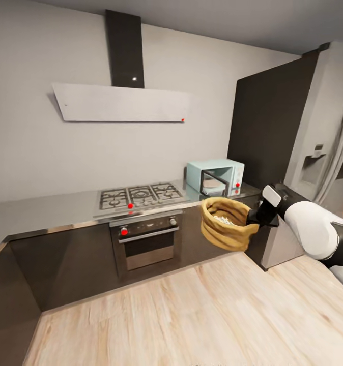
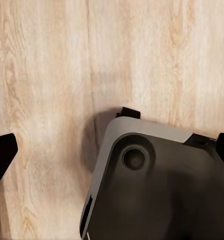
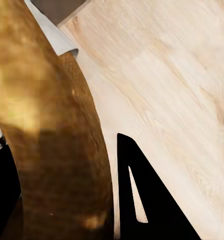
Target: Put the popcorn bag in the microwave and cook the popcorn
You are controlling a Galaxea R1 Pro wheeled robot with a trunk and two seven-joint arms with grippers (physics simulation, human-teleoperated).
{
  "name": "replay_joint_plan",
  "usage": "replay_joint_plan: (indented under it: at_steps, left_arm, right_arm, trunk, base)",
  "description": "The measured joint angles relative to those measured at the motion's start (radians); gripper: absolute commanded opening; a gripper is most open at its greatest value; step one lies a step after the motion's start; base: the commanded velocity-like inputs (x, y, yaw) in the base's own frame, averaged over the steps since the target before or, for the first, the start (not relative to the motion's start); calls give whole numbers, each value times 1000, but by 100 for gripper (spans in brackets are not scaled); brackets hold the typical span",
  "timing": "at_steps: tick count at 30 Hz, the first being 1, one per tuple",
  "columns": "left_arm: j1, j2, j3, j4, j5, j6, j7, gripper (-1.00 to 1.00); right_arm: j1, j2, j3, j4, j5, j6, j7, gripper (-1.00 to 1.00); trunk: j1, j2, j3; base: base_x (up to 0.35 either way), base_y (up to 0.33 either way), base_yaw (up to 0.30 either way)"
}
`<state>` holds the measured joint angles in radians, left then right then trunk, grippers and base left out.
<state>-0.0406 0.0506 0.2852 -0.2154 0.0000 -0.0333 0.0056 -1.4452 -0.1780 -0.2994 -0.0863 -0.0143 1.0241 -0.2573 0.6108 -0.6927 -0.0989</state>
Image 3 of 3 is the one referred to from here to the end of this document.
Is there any popcorn bag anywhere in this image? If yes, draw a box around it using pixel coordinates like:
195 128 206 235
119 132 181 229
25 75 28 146
0 0 114 240

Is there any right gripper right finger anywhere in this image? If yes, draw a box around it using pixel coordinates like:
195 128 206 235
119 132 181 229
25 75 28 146
117 133 201 240

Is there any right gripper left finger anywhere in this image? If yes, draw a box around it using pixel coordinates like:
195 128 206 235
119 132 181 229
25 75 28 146
0 144 21 238

